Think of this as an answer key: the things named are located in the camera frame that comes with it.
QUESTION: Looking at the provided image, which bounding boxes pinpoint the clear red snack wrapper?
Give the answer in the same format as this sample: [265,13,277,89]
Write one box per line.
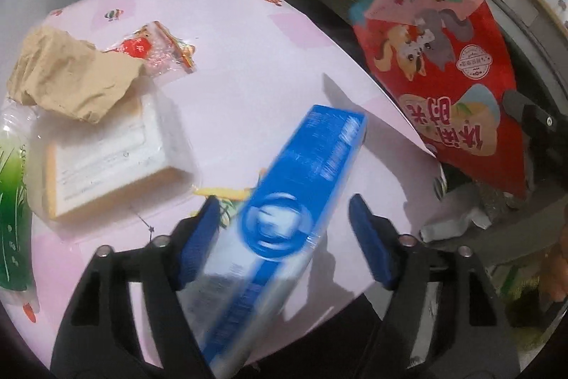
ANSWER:
[105,21,196,79]

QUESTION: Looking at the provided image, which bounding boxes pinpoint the yellow white carton box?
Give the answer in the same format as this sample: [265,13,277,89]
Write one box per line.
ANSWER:
[42,91,197,222]

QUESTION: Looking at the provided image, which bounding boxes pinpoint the green plastic bottle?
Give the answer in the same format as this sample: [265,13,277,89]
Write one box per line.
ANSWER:
[1,103,38,312]

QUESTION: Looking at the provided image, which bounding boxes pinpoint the crumpled white paper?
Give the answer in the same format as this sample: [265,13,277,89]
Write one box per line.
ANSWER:
[420,207,492,243]

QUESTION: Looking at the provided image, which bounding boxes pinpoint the blue white toothpaste box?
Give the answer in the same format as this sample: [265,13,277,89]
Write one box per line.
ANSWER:
[178,105,367,378]

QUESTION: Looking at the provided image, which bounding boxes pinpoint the red snack bag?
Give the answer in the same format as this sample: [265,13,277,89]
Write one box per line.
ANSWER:
[349,0,528,199]

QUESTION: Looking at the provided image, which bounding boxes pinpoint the brown paper bag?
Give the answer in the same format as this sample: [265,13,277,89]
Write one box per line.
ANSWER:
[7,25,145,124]

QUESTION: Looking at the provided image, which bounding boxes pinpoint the right hand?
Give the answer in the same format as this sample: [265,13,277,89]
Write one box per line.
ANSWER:
[539,244,568,302]

